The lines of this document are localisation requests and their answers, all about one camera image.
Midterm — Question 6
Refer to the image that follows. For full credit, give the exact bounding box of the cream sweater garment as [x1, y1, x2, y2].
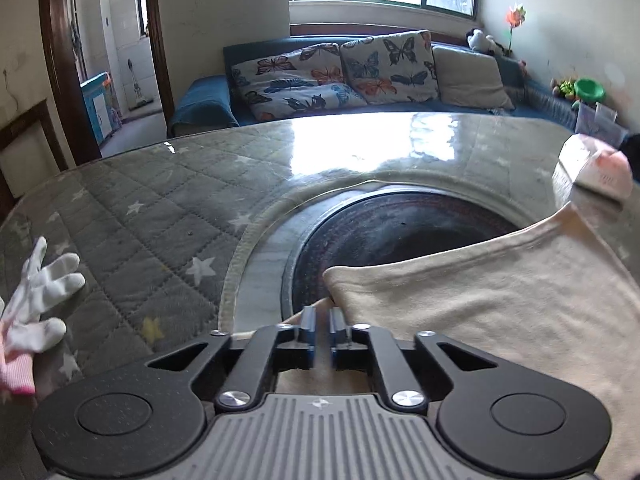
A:
[232, 200, 640, 480]

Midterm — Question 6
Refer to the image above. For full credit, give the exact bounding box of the black induction cooktop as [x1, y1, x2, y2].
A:
[280, 188, 518, 316]

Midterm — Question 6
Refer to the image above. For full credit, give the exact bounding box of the white pink glove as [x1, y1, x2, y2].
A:
[1, 236, 86, 396]

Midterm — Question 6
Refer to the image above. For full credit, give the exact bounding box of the left butterfly cushion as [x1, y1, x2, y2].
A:
[231, 42, 367, 122]

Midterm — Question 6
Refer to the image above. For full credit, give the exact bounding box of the butterfly cushion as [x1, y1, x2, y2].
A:
[231, 42, 367, 122]
[340, 29, 439, 105]

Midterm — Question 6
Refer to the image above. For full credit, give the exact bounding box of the right butterfly cushion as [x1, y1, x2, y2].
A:
[340, 29, 439, 105]

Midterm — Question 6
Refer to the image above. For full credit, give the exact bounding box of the beige cushion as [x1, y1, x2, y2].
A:
[432, 46, 514, 110]

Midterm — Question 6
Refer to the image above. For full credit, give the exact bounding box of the pink white tissue pack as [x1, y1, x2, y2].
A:
[559, 133, 634, 203]

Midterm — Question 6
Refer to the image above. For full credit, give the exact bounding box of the blue toy cabinet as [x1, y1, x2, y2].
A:
[80, 72, 122, 146]

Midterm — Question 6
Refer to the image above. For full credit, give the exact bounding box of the dark wooden chair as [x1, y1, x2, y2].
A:
[1, 100, 68, 219]

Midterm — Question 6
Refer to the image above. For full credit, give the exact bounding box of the clear plastic storage box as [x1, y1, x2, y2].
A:
[575, 102, 628, 148]

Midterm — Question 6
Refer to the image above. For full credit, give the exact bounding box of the panda plush toy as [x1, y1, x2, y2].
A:
[466, 28, 504, 55]

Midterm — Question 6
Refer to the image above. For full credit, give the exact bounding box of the black backpack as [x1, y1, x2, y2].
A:
[620, 133, 640, 182]

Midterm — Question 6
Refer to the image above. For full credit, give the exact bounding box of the green plastic bowl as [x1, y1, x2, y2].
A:
[574, 78, 606, 104]

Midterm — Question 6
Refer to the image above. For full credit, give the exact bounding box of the colourful pinwheel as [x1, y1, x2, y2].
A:
[506, 4, 526, 53]

